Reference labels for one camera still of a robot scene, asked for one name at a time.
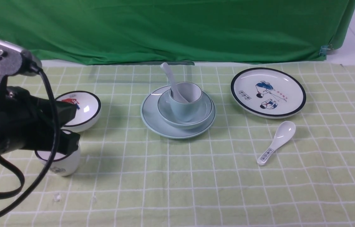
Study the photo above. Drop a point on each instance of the light blue ceramic cup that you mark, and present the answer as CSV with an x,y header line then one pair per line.
x,y
193,94

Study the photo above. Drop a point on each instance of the green backdrop cloth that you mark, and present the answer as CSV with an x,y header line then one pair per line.
x,y
93,32

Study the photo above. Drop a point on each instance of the white cup with black rim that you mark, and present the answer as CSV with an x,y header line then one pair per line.
x,y
63,165

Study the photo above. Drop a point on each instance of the white plate with cartoon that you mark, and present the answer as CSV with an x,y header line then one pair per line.
x,y
268,93

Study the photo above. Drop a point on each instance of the plain white ceramic spoon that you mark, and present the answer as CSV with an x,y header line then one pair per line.
x,y
172,82

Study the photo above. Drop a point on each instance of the light blue ceramic bowl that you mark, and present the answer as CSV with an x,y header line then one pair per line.
x,y
205,113

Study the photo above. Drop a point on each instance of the green checkered tablecloth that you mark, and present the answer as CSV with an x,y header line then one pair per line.
x,y
129,176

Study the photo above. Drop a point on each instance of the white bowl with cartoon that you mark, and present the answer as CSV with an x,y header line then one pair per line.
x,y
88,112

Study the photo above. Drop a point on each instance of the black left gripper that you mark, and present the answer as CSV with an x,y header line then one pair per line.
x,y
25,122

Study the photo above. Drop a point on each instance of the white spoon with patterned handle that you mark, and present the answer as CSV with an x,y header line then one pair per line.
x,y
283,134

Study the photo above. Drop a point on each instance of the metal binder clip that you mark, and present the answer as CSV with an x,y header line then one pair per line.
x,y
325,50

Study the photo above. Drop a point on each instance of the light blue ceramic plate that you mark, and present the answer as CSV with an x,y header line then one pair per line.
x,y
153,120

